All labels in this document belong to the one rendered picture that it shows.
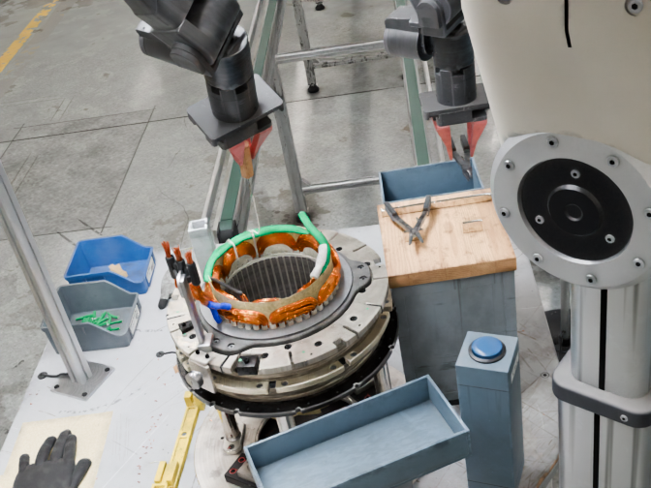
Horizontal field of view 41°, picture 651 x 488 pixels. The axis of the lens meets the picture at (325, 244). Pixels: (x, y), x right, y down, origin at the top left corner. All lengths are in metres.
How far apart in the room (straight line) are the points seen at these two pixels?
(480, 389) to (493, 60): 0.62
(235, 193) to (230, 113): 1.15
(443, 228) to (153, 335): 0.67
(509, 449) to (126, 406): 0.71
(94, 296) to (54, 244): 1.92
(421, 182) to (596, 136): 0.90
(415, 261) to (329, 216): 2.14
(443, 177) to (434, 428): 0.58
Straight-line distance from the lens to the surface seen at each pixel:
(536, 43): 0.63
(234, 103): 1.02
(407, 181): 1.55
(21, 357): 3.20
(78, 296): 1.86
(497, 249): 1.31
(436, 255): 1.31
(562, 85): 0.65
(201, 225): 1.28
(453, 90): 1.24
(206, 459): 1.45
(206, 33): 0.91
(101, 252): 1.99
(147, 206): 3.80
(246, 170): 1.14
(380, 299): 1.19
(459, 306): 1.33
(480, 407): 1.21
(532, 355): 1.55
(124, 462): 1.53
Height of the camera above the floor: 1.83
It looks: 34 degrees down
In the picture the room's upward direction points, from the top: 11 degrees counter-clockwise
